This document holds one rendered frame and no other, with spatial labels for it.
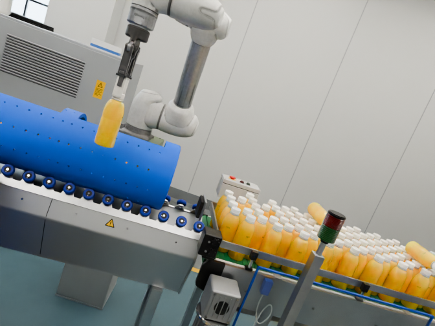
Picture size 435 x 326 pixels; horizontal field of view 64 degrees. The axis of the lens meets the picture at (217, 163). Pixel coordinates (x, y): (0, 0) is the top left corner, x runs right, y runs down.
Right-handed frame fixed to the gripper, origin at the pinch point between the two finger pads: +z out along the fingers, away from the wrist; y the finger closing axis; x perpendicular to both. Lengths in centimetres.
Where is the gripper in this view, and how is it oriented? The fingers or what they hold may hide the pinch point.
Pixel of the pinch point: (120, 87)
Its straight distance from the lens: 123.6
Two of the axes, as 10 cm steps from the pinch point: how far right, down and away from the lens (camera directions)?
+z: -3.5, 9.2, 1.7
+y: 0.5, 2.0, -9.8
